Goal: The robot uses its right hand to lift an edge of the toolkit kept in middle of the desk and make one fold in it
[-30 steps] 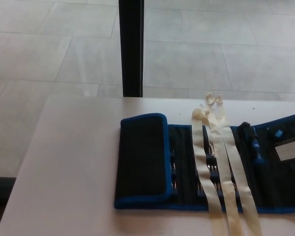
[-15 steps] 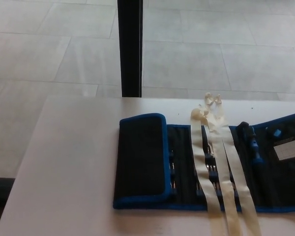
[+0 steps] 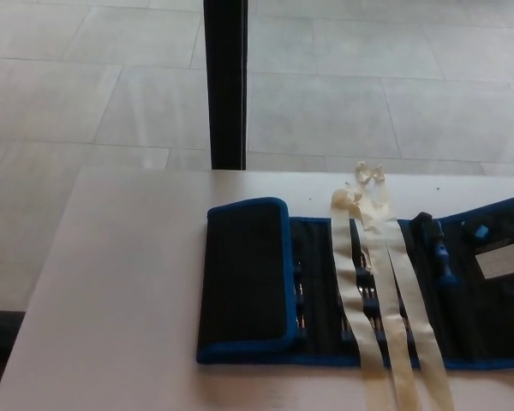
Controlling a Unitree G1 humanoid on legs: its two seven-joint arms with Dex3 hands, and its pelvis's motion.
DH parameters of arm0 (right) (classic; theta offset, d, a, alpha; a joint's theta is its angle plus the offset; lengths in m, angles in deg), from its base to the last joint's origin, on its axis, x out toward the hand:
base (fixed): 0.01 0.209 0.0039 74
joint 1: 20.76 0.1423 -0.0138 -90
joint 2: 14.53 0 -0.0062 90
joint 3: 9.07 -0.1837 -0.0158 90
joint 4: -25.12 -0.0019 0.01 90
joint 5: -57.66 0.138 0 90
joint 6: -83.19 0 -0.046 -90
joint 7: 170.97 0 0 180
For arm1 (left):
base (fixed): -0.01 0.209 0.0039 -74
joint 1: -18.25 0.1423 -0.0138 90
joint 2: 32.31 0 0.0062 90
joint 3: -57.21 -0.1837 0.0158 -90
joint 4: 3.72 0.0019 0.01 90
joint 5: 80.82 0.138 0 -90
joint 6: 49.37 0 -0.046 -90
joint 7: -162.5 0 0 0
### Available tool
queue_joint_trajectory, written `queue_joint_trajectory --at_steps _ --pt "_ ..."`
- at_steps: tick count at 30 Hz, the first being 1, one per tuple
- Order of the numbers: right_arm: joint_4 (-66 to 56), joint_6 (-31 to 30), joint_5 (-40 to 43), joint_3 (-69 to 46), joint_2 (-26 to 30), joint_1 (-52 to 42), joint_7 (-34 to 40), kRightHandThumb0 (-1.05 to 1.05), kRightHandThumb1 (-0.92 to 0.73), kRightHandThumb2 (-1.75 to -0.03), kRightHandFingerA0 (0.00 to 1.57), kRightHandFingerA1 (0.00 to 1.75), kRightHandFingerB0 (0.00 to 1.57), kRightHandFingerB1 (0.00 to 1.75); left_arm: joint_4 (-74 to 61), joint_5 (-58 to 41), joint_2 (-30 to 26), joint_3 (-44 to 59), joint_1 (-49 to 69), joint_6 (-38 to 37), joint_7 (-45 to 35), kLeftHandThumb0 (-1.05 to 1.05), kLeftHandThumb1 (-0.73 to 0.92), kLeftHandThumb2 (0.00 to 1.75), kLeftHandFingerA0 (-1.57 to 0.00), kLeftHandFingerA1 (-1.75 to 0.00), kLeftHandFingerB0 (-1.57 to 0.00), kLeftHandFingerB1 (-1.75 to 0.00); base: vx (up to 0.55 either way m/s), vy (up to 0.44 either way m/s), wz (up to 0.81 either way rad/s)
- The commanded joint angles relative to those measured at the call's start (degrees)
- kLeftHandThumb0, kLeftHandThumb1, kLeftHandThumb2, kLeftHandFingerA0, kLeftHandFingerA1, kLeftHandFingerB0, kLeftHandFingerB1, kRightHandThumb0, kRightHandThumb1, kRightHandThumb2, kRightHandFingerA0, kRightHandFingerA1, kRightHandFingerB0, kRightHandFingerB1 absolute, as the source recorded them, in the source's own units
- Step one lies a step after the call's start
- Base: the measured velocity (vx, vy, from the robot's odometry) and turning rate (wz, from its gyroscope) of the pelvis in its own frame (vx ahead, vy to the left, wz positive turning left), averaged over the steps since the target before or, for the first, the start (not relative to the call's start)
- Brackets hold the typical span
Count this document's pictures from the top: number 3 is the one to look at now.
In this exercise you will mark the black toolkit pouch blue trim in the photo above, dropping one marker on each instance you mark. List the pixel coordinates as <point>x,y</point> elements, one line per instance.
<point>244,274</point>

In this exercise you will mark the black vertical post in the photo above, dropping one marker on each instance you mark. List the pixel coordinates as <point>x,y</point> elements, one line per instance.
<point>226,85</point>

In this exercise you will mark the white label card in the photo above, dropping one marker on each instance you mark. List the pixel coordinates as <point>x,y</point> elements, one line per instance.
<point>505,265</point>

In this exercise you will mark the steel screwdriver bit blue collar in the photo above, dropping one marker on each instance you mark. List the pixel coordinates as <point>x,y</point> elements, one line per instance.
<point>362,284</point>
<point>373,308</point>
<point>299,276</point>
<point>300,329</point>

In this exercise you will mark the small blue plastic adapter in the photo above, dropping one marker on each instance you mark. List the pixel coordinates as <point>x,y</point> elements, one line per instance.
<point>481,232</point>

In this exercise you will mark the cream masking tape strip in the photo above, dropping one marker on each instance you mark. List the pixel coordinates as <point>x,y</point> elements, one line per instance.
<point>404,278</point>
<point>383,282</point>
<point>347,274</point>

